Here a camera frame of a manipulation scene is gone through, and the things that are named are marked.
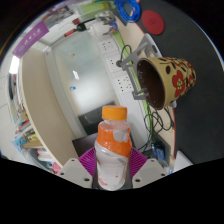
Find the grey metal laptop stand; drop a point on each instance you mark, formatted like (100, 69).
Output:
(146, 45)

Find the orange-capped drink bottle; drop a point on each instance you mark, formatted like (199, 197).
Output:
(111, 156)

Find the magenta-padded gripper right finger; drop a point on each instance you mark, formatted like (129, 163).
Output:
(148, 171)

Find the white paper sheet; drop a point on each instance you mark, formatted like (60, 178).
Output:
(181, 161)

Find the group photo poster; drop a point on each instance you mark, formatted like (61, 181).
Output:
(61, 13)

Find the flat round red coaster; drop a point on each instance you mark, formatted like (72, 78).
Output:
(153, 21)

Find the black desk mat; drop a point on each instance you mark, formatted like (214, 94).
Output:
(200, 126)

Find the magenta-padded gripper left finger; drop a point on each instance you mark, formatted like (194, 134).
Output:
(75, 171)

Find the floral yellow mug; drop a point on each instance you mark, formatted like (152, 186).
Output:
(176, 80)

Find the white wall socket strip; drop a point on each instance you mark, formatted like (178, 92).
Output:
(116, 63)

